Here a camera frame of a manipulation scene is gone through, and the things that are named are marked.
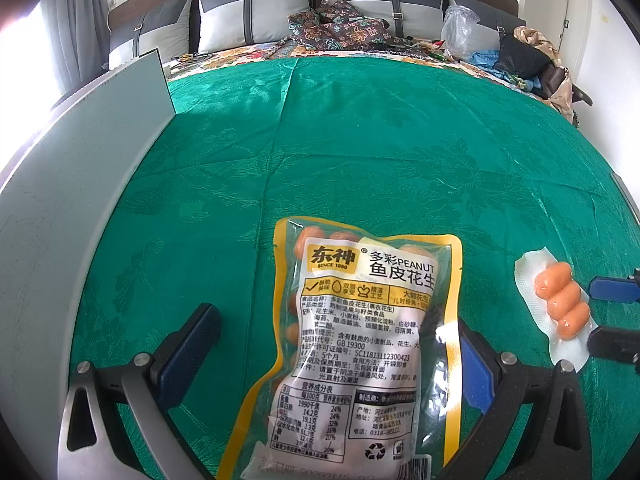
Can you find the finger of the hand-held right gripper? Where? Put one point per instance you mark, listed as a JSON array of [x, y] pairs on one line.
[[615, 344], [610, 290]]

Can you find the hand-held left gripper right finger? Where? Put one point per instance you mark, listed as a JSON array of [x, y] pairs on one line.
[[475, 370]]

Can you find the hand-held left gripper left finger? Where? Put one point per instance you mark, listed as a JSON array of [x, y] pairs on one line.
[[187, 355]]

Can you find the small sausage balls packet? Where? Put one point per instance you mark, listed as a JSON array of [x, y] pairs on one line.
[[557, 300]]

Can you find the yellow-edged peanut packet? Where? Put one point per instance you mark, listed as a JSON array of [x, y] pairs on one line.
[[350, 360]]

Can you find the white cardboard box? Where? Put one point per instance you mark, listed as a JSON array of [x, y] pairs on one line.
[[75, 210]]

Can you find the grey phone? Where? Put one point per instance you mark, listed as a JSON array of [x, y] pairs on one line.
[[625, 187]]

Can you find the brown chair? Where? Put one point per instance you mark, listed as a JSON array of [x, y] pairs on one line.
[[575, 95]]

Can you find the beige patterned cloth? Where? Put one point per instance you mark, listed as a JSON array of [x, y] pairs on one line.
[[557, 75]]

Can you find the green bedspread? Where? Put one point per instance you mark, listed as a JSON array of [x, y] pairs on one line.
[[375, 150]]

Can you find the black bag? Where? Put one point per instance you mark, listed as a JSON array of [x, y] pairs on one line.
[[525, 55]]

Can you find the blue cloth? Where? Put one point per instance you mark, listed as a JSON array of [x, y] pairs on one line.
[[482, 57]]

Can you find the white door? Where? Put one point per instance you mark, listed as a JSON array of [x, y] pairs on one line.
[[555, 0]]

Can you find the grey two-tone pillow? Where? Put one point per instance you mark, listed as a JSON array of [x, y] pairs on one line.
[[385, 0], [155, 35], [492, 17], [250, 10]]

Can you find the clear plastic bag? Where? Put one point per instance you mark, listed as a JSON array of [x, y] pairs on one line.
[[460, 32]]

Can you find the small red green wrappers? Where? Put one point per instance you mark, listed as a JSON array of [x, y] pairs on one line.
[[435, 47]]

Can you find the floral bed sheet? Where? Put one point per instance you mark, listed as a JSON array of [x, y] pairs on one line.
[[240, 57]]

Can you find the grey curtain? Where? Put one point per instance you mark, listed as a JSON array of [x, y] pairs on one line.
[[75, 30]]

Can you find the bright window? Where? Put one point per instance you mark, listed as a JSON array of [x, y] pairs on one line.
[[25, 50]]

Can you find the dark floral blanket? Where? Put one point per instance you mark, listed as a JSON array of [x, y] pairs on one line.
[[340, 25]]

